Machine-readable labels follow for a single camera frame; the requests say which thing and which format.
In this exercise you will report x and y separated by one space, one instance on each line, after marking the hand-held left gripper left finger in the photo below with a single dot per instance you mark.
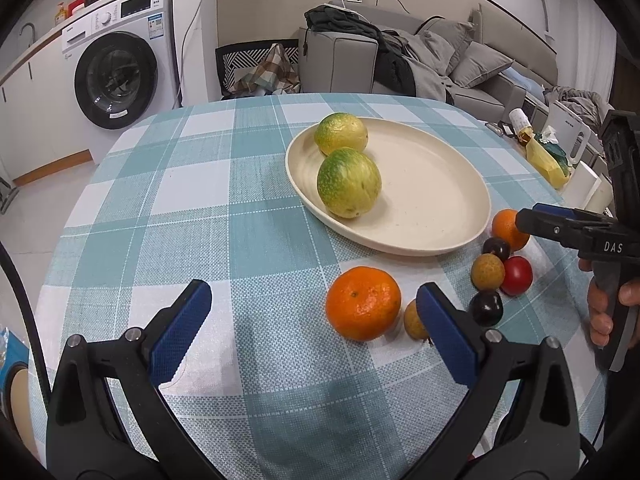
182 325

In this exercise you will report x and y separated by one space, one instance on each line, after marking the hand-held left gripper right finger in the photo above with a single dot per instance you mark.
447 335

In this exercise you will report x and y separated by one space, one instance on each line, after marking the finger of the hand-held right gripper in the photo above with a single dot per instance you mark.
552 210
545 227

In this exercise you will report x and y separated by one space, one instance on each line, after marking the brown longan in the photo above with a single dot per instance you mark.
486 272
412 320

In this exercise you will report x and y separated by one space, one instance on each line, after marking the small orange mandarin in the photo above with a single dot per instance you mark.
505 225

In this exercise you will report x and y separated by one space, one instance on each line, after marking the dark purple plum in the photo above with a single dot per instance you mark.
487 308
496 248

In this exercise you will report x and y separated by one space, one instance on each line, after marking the red tomato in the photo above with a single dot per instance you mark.
517 276

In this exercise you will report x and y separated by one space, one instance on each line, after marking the large orange mandarin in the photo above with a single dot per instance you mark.
363 302

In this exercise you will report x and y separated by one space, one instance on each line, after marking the cream oval plate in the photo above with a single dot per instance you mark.
425 195

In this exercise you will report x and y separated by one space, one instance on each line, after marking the person's right hand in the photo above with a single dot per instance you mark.
600 310

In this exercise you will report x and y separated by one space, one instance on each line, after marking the white box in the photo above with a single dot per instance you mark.
582 185

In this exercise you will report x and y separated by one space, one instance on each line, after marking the yellow bag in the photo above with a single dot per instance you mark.
542 160

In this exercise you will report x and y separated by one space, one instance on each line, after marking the dark green bag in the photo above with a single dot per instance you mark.
557 154

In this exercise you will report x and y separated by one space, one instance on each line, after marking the white tissue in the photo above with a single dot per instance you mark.
547 135

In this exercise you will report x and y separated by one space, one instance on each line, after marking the white kettle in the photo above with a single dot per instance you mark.
562 125

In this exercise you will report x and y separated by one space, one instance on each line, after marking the grey crumpled blanket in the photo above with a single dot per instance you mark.
580 100

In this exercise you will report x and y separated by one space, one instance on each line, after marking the small black case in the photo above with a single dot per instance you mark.
502 129

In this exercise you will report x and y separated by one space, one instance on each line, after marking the white brown bottle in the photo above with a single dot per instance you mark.
520 120

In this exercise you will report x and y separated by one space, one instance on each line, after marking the dark wooden cabinet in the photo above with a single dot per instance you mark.
627 70

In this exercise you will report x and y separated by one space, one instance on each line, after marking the teal checked tablecloth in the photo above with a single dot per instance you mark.
200 210

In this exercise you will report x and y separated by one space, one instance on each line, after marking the light blue pillow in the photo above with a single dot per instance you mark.
520 80

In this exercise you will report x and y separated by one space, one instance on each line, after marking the grey cushion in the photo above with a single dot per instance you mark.
480 65
440 35

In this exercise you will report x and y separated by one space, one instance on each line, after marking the green yellow passion fruit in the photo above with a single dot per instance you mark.
341 133
349 182

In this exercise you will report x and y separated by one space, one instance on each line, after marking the grey black coat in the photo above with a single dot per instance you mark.
395 70

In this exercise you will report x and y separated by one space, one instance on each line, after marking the white washing machine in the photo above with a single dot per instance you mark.
120 80

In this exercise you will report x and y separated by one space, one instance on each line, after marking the grey sofa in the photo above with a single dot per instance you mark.
340 65

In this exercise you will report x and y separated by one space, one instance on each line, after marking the white cabinet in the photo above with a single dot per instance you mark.
40 110

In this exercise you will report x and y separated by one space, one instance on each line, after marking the black striped chair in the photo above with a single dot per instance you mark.
227 65

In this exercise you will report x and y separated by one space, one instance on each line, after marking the plaid cloth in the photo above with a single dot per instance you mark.
270 72

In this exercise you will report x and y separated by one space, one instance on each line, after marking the dark green jacket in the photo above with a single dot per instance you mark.
340 20

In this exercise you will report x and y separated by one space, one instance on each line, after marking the yellow bottle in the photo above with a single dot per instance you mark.
60 14

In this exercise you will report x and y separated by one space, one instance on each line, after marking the red box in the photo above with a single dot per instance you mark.
79 5

